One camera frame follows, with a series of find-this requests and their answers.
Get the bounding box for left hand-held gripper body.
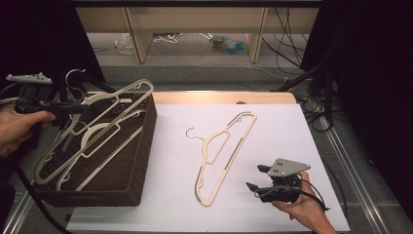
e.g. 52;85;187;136
0;71;61;115

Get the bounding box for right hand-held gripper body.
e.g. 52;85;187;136
254;158;312;205

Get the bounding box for beige plastic clothes hanger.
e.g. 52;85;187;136
185;111;258;208
55;109;145;192
33;68;155;185

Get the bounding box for brown wicker basket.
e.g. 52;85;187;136
32;92;159;209

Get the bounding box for person's left hand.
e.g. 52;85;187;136
0;104;56;158

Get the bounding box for person's right hand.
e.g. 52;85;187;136
272;171;329;228

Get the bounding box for white table sheet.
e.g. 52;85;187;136
66;102;352;232

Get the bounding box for black curtain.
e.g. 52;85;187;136
0;0;106;86
300;0;413;215

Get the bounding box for clear plastic bag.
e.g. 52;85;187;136
114;32;134;56

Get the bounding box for clear plastic bottle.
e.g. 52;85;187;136
225;39;246;56

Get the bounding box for green packet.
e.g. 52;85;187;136
210;34;228;48

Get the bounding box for beige wooden desk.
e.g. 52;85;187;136
76;6;320;64

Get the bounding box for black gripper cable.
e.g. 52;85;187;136
11;157;71;234
300;178;331;213

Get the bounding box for black floor cable bundle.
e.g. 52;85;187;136
296;96;334;133

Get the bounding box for aluminium floor rail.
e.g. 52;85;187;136
1;189;35;234
318;115;393;234

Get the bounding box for white cord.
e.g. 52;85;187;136
153;32;183;45

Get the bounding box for black power cable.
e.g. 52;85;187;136
282;8;310;53
261;8;310;67

